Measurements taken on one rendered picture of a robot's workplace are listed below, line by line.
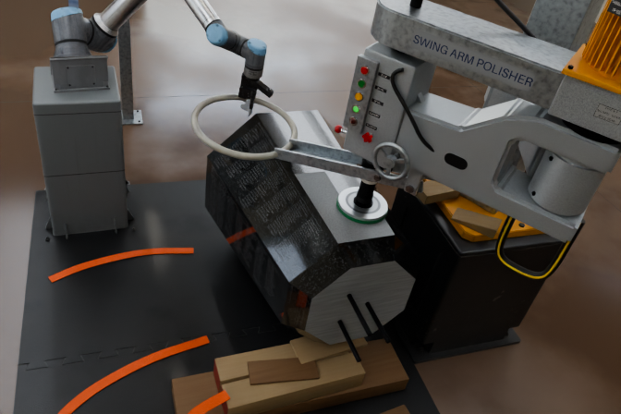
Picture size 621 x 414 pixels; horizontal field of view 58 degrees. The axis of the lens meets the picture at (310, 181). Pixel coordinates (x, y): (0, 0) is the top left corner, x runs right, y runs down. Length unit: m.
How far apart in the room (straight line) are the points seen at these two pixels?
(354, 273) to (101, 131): 1.51
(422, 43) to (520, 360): 1.93
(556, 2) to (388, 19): 0.72
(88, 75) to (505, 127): 2.00
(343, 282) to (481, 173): 0.69
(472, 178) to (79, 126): 1.92
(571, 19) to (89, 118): 2.19
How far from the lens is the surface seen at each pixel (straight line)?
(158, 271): 3.15
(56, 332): 2.95
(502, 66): 1.79
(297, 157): 2.37
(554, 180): 1.90
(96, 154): 3.08
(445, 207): 2.65
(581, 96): 1.75
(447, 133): 1.93
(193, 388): 2.59
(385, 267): 2.26
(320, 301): 2.25
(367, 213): 2.30
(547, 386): 3.21
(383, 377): 2.75
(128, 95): 4.29
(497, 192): 1.97
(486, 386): 3.05
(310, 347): 2.62
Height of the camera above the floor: 2.29
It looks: 36 degrees down
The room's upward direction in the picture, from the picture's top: 11 degrees clockwise
